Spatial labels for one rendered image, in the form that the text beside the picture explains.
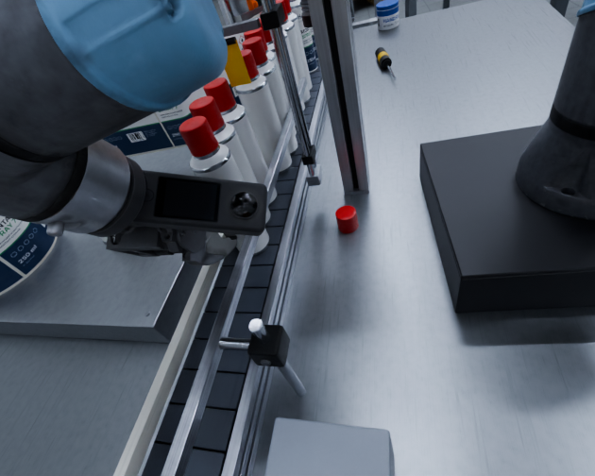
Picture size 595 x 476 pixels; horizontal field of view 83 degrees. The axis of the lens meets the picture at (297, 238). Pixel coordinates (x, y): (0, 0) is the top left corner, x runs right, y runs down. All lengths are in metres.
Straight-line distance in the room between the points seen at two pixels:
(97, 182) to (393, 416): 0.35
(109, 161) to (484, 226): 0.39
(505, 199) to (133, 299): 0.53
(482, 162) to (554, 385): 0.29
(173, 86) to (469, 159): 0.46
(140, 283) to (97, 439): 0.21
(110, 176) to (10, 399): 0.48
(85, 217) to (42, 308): 0.42
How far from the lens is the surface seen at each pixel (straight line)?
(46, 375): 0.67
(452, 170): 0.54
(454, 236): 0.44
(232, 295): 0.36
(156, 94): 0.18
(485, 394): 0.43
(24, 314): 0.71
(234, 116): 0.49
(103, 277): 0.64
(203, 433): 0.41
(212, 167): 0.41
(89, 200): 0.27
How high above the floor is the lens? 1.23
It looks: 45 degrees down
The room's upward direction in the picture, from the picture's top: 20 degrees counter-clockwise
